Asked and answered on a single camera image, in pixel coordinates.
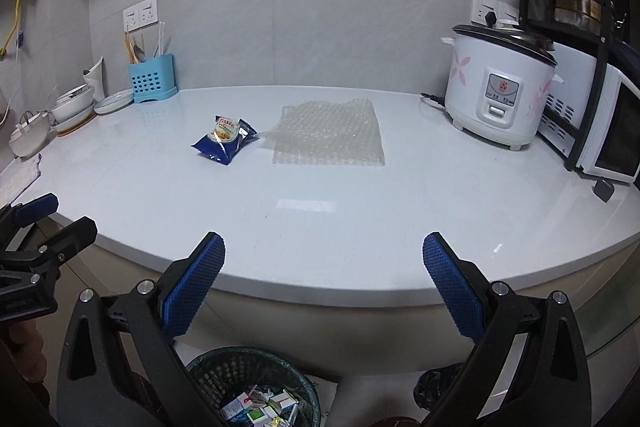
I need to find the black kitchen rack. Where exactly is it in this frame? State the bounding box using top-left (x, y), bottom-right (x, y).
top-left (517, 0), bottom-right (640, 172)

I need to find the bubble wrap sheet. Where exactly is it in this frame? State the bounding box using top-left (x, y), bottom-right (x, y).
top-left (260, 99), bottom-right (387, 168)

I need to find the metal pot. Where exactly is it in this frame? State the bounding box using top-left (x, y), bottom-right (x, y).
top-left (550, 0), bottom-right (603, 28)

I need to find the white rice cooker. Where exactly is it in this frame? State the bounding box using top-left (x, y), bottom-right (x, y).
top-left (441, 23), bottom-right (563, 152)

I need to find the patterned white plate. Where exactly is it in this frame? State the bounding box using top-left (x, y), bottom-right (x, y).
top-left (94, 88), bottom-right (136, 115)

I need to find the small white carton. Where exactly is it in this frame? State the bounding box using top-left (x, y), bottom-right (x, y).
top-left (270, 389), bottom-right (299, 412)

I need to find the white ceramic jug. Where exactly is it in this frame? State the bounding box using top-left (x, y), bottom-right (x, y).
top-left (82, 57), bottom-right (106, 100)

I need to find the wooden rimmed plate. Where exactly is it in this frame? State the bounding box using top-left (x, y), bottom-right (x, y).
top-left (52, 109), bottom-right (98, 138)

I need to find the blue utensil holder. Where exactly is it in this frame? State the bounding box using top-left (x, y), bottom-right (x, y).
top-left (127, 52), bottom-right (178, 104)

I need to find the black mesh trash bin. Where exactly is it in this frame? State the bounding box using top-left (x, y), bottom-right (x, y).
top-left (185, 347), bottom-right (321, 427)

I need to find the black plastic bag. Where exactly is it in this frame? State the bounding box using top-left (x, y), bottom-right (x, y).
top-left (415, 362), bottom-right (468, 413)

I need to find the white microwave oven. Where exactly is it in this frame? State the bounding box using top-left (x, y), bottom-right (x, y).
top-left (537, 42), bottom-right (640, 185)

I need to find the blue snack packet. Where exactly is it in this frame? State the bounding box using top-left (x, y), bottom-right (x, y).
top-left (191, 115), bottom-right (259, 166)

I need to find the yellow cable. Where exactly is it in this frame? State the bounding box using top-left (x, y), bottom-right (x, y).
top-left (0, 0), bottom-right (26, 58)

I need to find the person's left hand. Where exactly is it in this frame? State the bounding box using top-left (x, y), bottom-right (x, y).
top-left (7, 319), bottom-right (48, 383)

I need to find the white dish cloth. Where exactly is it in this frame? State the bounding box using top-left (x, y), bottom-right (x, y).
top-left (0, 154), bottom-right (43, 205)

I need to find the white pot with lid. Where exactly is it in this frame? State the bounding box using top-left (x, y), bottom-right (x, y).
top-left (9, 109), bottom-right (56, 158)

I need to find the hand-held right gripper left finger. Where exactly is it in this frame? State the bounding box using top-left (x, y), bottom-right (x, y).
top-left (56, 232), bottom-right (227, 427)

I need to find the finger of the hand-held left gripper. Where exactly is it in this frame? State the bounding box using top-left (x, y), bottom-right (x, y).
top-left (0, 193), bottom-right (60, 234)
top-left (0, 216), bottom-right (98, 283)

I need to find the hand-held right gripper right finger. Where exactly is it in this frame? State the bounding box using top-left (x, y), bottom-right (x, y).
top-left (422, 232), bottom-right (593, 427)

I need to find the white ceramic bowl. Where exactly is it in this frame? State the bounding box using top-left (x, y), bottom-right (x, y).
top-left (51, 84), bottom-right (96, 124)

